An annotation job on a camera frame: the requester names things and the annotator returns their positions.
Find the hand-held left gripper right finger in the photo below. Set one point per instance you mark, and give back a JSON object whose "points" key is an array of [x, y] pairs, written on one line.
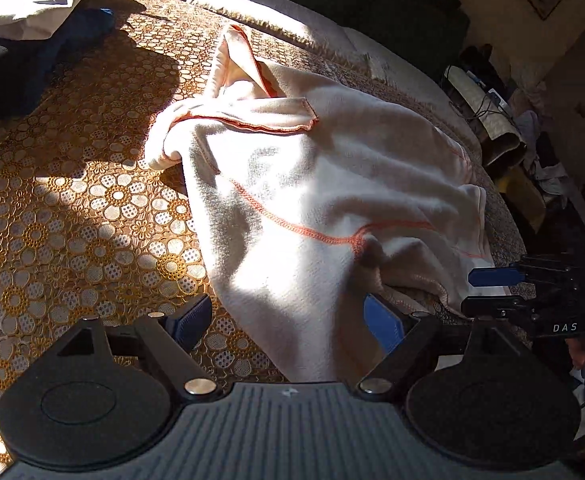
{"points": [[382, 322]]}

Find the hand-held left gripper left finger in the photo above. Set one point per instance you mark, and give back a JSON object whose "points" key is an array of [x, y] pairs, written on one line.
{"points": [[190, 320]]}

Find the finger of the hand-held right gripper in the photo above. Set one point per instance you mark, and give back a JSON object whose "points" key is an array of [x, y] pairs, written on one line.
{"points": [[494, 276], [492, 306]]}

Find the white garment with orange stitching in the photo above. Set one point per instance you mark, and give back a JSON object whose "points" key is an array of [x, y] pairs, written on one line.
{"points": [[297, 185]]}

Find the yellow stool cover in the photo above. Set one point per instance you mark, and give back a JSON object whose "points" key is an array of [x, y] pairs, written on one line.
{"points": [[524, 195]]}

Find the pile of white bags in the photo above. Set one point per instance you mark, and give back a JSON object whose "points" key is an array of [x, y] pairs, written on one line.
{"points": [[542, 160]]}

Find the beige armrest cover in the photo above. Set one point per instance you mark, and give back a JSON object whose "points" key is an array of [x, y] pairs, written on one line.
{"points": [[492, 130]]}

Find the black folded garment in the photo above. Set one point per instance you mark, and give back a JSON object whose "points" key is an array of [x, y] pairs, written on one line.
{"points": [[2, 85]]}

